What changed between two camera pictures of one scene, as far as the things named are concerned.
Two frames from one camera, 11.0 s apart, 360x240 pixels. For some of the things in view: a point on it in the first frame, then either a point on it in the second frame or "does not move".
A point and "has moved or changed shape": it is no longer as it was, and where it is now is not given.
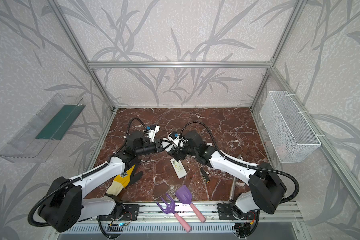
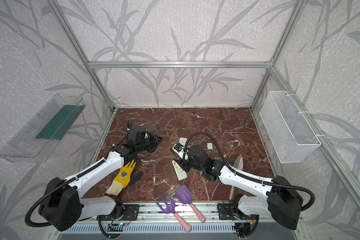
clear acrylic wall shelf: x=36 y=142 does not move
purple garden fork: x=170 y=208 does not move
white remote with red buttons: x=165 y=142 has moved or changed shape
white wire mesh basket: x=291 y=136 does not move
